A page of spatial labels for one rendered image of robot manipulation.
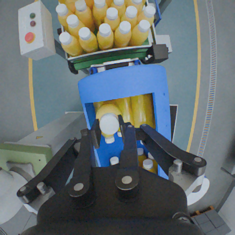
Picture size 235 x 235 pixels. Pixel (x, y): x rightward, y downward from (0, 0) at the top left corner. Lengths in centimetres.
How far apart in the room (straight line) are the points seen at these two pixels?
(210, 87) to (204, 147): 110
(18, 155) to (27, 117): 133
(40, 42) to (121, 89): 34
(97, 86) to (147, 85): 11
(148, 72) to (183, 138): 182
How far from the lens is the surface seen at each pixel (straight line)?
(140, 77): 24
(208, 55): 225
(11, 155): 70
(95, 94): 26
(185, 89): 185
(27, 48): 50
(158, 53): 54
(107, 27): 43
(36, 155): 59
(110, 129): 22
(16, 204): 61
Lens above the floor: 147
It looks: 77 degrees down
